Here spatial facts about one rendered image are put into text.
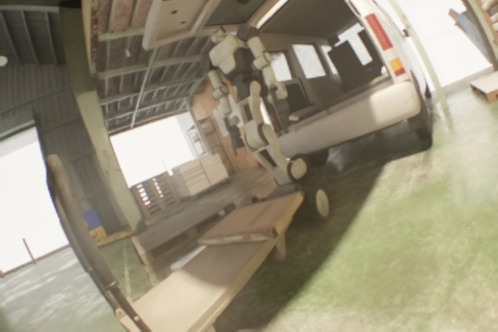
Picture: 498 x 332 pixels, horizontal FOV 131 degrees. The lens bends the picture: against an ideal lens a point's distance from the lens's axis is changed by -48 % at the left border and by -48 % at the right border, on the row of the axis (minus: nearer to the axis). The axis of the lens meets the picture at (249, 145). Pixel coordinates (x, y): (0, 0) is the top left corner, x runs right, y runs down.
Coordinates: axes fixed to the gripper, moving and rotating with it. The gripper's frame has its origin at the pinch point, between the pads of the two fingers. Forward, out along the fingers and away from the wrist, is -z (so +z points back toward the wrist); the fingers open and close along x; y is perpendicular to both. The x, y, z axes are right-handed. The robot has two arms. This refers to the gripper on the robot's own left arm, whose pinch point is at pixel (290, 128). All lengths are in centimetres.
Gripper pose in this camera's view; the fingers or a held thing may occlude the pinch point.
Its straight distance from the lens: 135.6
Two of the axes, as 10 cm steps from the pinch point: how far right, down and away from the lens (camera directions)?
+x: -6.3, 0.6, -7.8
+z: -3.0, -9.4, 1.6
